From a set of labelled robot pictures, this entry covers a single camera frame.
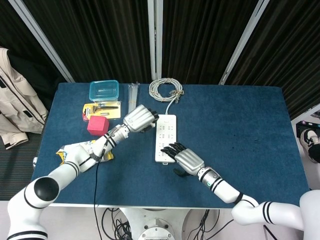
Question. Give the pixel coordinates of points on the blue fabric table cover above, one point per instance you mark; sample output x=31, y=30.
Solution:
x=225, y=125

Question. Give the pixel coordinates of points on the black pleated curtain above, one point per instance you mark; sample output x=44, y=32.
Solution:
x=200, y=37

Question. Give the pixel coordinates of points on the clear container with blue lid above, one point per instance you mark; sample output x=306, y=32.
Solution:
x=104, y=90

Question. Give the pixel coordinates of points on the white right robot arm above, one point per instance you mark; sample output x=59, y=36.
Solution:
x=225, y=190

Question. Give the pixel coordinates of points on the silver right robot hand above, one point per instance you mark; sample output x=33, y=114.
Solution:
x=188, y=160

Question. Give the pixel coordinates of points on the pink cube box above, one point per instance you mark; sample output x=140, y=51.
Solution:
x=98, y=126

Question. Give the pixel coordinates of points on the white and black sneaker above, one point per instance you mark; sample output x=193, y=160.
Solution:
x=310, y=142

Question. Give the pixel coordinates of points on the white slanted frame post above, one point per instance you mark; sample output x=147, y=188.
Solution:
x=42, y=40

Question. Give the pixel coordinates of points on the razor on yellow blister card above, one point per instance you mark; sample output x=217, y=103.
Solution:
x=111, y=114

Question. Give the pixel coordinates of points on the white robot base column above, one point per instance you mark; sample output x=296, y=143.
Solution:
x=155, y=225

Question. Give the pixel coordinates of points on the beige jacket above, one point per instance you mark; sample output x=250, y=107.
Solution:
x=17, y=105

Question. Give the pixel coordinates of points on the white slotted frame post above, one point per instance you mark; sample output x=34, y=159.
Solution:
x=243, y=42

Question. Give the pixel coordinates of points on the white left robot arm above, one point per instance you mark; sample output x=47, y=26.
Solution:
x=70, y=170

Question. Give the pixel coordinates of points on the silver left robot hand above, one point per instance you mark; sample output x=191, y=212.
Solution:
x=138, y=118

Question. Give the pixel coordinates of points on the white upright frame post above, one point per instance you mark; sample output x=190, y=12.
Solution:
x=155, y=37

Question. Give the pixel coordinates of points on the white power strip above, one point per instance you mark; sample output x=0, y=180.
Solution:
x=166, y=135

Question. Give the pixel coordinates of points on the white and yellow plastic package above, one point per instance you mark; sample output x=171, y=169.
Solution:
x=72, y=147

